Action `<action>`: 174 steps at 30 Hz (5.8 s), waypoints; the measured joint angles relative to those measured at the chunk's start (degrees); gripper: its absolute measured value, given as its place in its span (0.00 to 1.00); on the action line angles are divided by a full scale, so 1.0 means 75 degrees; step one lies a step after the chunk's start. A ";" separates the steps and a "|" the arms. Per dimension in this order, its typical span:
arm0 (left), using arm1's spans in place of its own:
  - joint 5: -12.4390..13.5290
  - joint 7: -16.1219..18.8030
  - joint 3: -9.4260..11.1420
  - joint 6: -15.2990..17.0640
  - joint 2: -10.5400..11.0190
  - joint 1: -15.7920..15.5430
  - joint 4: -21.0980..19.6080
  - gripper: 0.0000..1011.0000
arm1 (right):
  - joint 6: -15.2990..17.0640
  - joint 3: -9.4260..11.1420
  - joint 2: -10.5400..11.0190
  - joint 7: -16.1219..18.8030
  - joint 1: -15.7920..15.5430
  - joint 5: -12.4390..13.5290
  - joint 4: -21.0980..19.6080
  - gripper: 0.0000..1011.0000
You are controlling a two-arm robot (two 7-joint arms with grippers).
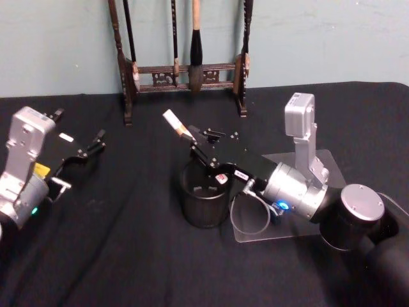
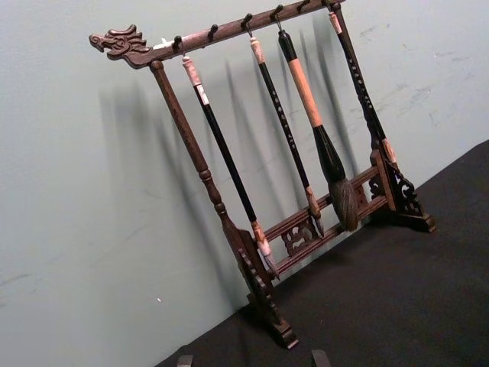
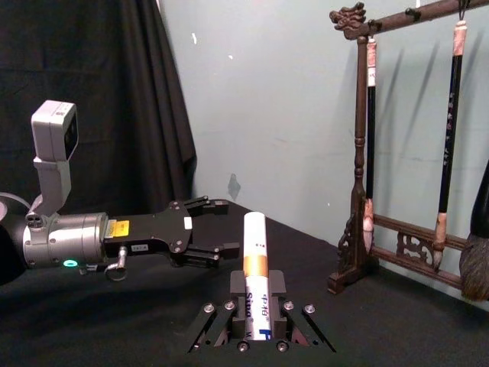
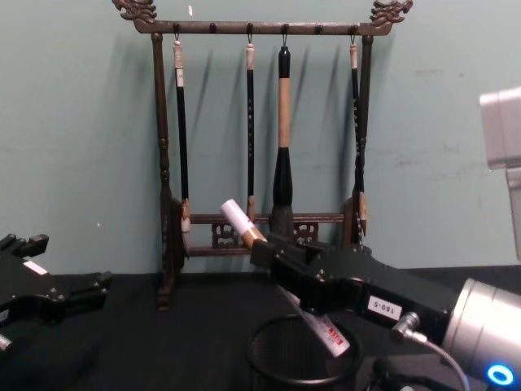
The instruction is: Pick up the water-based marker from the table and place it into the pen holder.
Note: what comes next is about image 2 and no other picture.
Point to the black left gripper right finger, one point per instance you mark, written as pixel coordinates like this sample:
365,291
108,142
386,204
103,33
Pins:
321,359

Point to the carved dark wooden brush rack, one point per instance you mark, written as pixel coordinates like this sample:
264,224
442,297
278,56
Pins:
179,126

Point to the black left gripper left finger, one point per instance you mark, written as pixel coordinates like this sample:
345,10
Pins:
185,361

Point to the thin black calligraphy brush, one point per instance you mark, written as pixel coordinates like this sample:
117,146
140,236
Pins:
361,89

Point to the thin black brush pale bristles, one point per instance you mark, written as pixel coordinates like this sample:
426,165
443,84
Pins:
225,149

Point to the thin black brush dark bristles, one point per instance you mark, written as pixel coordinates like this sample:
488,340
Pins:
284,128

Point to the black table cloth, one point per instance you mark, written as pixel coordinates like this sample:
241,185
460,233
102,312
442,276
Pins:
382,298

